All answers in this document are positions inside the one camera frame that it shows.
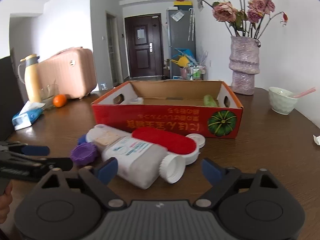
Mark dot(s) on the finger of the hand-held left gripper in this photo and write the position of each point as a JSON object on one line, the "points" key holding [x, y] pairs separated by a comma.
{"points": [[61, 163], [35, 150]]}

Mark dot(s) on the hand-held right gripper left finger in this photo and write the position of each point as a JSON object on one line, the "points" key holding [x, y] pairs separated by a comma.
{"points": [[109, 170]]}

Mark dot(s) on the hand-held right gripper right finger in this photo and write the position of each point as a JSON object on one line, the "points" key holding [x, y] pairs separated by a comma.
{"points": [[211, 171]]}

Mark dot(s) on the purple lid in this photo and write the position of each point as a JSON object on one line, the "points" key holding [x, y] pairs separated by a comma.
{"points": [[83, 155]]}

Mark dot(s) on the blue lid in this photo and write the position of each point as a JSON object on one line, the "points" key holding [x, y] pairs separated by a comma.
{"points": [[81, 140]]}

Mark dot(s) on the large white plastic bottle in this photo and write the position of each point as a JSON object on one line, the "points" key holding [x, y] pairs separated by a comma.
{"points": [[140, 160]]}

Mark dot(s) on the small white beige-label bottle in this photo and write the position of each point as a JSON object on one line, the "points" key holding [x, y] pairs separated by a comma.
{"points": [[107, 136]]}

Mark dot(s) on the white lid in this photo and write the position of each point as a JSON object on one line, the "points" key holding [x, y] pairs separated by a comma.
{"points": [[197, 140]]}

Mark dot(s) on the red and white lint brush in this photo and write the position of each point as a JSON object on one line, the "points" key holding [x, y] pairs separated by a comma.
{"points": [[162, 140]]}

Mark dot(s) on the red cardboard box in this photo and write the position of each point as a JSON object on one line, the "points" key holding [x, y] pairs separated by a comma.
{"points": [[175, 120]]}

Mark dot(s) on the person's left hand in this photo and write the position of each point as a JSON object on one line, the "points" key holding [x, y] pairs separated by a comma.
{"points": [[5, 202]]}

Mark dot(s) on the blue tissue pack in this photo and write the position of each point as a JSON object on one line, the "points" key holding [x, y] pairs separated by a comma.
{"points": [[27, 117]]}

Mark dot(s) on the orange fruit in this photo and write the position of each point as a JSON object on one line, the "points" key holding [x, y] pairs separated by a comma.
{"points": [[60, 100]]}

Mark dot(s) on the clear glass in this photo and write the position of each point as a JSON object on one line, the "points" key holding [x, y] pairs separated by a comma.
{"points": [[48, 95]]}

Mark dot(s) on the black monitor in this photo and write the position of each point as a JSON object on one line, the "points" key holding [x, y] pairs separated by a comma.
{"points": [[10, 97]]}

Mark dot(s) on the yellow thermos jug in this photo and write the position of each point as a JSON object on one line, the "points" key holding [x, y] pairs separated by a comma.
{"points": [[31, 80]]}

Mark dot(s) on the pink suitcase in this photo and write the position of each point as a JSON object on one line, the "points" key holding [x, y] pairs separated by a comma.
{"points": [[70, 72]]}

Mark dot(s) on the pale green bowl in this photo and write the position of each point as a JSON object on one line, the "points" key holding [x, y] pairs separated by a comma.
{"points": [[281, 101]]}

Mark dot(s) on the pink bin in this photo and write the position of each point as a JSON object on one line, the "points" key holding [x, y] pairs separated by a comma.
{"points": [[183, 73]]}

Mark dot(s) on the crumpled white tissue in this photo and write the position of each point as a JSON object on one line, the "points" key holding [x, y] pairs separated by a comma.
{"points": [[317, 140]]}

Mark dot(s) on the pink textured vase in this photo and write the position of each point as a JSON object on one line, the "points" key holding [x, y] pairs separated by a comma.
{"points": [[243, 65]]}

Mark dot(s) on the yellow watering can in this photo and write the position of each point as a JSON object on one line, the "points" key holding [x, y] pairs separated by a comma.
{"points": [[182, 61]]}

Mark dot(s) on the white decorative stalks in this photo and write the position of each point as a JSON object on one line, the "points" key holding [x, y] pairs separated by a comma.
{"points": [[203, 57]]}

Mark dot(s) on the pink spoon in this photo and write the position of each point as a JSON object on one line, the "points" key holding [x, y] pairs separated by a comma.
{"points": [[303, 93]]}

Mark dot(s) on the dark brown entrance door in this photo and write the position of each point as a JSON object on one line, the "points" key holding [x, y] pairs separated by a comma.
{"points": [[143, 47]]}

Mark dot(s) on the grey refrigerator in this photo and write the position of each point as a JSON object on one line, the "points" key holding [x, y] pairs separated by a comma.
{"points": [[180, 35]]}

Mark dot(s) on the hanging folded umbrella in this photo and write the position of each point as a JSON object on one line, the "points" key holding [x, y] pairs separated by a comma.
{"points": [[191, 25]]}

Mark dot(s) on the paper note on refrigerator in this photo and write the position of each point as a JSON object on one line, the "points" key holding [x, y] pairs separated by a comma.
{"points": [[178, 16]]}

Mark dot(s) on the dried pink roses bouquet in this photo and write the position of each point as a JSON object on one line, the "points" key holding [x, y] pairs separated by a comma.
{"points": [[225, 11]]}

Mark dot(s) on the yellow box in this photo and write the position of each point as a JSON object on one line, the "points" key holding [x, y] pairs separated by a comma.
{"points": [[183, 3]]}

